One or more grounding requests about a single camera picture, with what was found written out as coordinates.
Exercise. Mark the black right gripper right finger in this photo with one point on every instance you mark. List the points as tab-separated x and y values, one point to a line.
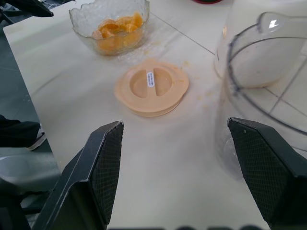
275	172

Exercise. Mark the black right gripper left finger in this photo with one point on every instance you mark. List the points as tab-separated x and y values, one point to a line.
81	191

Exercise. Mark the peach round blender lid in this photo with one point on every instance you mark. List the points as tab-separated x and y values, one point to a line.
168	98

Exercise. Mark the clear plastic blender jar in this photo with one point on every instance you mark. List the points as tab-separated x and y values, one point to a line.
263	119

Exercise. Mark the cream blender base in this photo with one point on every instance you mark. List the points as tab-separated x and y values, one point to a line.
244	14

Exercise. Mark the silver robot body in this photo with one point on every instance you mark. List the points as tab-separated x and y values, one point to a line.
24	167

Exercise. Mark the black and white sneaker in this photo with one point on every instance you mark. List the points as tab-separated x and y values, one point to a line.
37	140

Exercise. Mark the textured clear glass bowl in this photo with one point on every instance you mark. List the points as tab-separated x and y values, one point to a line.
82	21

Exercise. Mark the black object with red base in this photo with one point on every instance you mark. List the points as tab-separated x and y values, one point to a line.
206	1

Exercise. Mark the black angular object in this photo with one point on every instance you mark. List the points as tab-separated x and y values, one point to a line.
26	7

